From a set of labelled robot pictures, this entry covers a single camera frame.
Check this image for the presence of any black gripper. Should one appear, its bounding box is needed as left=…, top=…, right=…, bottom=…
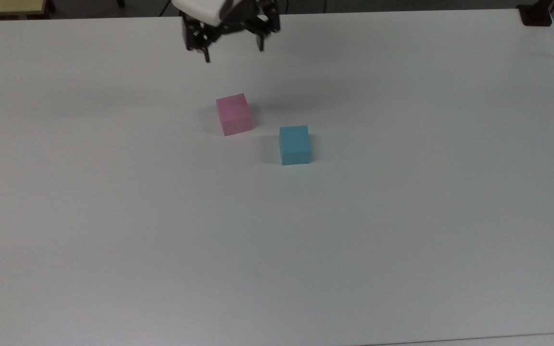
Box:
left=182, top=0, right=281, bottom=63

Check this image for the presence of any blue cube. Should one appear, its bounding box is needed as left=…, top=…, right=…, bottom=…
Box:
left=279, top=125, right=313, bottom=166

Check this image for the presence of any pink cube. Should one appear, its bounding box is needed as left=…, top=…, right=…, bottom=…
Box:
left=215, top=93, right=254, bottom=136

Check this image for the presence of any yellow wooden table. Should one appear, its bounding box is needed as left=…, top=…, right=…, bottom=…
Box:
left=0, top=0, right=47, bottom=19

